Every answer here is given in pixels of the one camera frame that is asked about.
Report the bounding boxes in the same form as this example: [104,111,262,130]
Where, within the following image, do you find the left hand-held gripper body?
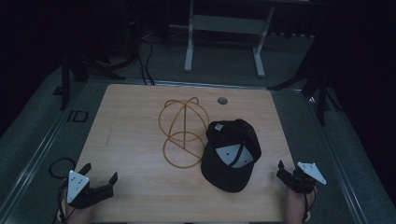
[66,169,115,210]

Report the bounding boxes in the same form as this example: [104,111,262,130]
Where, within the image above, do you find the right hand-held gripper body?
[276,161,328,194]

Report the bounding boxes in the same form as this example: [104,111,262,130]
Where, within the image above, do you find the black baseball cap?
[200,119,262,194]

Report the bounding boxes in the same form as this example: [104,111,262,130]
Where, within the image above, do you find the golden wire hat stand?
[158,96,210,170]

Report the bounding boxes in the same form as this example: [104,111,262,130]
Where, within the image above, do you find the person's left hand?
[61,188,95,224]

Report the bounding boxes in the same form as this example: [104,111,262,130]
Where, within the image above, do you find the person's right hand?
[286,185,318,224]

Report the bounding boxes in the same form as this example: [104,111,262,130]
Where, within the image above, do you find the black tripod stand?
[59,46,127,112]
[266,62,344,127]

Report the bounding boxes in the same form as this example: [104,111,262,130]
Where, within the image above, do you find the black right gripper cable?
[302,188,317,224]

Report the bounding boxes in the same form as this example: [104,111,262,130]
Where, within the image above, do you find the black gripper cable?
[48,157,78,224]
[302,188,317,224]

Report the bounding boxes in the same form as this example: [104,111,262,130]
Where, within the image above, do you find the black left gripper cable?
[48,157,78,224]

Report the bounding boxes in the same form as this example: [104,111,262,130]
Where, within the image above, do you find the black rectangular floor bracket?
[65,109,90,123]

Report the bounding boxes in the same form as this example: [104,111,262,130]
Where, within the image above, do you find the black floor cables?
[135,38,156,86]

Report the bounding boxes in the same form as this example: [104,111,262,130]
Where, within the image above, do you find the white metal table frame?
[183,0,276,79]

